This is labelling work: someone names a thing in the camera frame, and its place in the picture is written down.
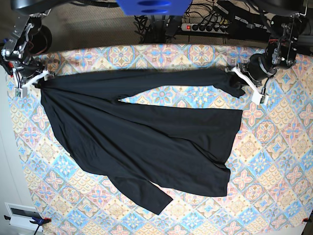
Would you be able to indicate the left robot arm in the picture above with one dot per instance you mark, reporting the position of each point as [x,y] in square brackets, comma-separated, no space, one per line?
[291,32]

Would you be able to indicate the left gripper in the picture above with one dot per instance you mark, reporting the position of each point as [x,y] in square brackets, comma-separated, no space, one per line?
[257,69]

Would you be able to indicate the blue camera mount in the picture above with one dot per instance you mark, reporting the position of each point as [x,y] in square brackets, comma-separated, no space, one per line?
[154,7]

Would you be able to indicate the black round stool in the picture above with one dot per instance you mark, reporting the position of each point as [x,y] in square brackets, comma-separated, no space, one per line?
[41,42]

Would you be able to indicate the red black clamp left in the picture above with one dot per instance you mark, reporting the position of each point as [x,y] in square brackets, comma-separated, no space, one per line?
[8,67]

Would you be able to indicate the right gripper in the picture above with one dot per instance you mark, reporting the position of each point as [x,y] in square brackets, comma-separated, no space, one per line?
[27,72]

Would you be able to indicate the blue clamp bottom left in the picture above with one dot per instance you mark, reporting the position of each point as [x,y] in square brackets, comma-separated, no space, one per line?
[36,221]

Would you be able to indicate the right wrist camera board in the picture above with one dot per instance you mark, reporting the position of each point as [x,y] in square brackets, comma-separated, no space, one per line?
[20,92]

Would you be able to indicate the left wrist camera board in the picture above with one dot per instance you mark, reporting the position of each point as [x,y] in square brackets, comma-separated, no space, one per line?
[264,99]

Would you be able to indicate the black t-shirt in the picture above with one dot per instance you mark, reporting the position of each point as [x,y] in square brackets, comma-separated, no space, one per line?
[144,148]

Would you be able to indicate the white power strip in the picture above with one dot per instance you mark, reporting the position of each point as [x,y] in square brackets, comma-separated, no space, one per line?
[204,28]

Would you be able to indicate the white wall vent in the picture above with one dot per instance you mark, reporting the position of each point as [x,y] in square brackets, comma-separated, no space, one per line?
[23,211]

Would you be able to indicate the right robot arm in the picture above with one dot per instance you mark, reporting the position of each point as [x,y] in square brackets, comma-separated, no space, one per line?
[18,53]

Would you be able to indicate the orange clamp bottom right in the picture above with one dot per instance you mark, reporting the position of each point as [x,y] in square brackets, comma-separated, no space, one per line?
[307,220]

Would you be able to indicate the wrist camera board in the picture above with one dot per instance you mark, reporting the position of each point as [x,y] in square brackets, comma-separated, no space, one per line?
[20,92]
[264,99]

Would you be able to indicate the patterned tablecloth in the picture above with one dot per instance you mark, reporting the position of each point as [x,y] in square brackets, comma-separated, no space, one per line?
[271,182]

